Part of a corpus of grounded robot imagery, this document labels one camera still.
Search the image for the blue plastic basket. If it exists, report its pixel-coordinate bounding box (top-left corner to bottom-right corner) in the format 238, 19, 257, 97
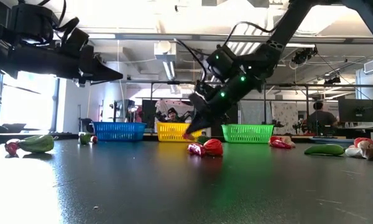
92, 121, 147, 142

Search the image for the person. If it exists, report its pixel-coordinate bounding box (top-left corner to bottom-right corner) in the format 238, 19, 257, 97
165, 107, 183, 123
306, 101, 339, 137

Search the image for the white hanging cloth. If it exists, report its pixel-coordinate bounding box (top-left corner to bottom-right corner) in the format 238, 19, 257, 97
155, 99, 212, 125

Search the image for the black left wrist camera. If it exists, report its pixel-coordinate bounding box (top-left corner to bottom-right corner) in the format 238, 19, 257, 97
9, 2, 55, 43

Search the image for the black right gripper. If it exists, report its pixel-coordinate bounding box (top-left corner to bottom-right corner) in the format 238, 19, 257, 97
185, 81, 262, 135

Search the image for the white wall vent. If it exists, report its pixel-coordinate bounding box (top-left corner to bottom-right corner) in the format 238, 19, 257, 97
362, 58, 373, 75

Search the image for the black table mat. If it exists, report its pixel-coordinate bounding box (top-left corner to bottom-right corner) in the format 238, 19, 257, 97
0, 136, 373, 224

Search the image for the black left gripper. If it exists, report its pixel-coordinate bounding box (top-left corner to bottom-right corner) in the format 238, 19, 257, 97
4, 27, 124, 85

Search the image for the black office chair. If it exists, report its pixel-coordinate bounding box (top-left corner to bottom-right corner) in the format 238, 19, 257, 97
79, 117, 96, 134

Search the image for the green plastic basket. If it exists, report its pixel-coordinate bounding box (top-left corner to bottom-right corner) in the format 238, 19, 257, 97
221, 124, 275, 144

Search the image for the yellow plastic basket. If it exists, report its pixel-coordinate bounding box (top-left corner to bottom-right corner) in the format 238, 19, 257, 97
156, 122, 203, 143

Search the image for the black background metal frame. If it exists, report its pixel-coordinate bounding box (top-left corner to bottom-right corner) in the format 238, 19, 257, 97
109, 80, 373, 125

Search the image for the white patterned curtain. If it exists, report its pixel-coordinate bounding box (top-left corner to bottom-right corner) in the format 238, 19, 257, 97
270, 102, 299, 135

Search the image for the green cucumber toy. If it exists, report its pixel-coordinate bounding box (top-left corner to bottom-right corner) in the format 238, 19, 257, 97
303, 143, 346, 156

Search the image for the black computer monitor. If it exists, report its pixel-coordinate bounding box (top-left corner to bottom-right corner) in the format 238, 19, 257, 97
338, 98, 373, 123

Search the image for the dark equipment rack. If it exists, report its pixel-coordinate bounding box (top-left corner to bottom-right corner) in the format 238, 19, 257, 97
108, 98, 143, 124

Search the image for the white ceiling air unit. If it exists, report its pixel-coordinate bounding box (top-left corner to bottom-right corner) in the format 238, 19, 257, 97
154, 40, 177, 62

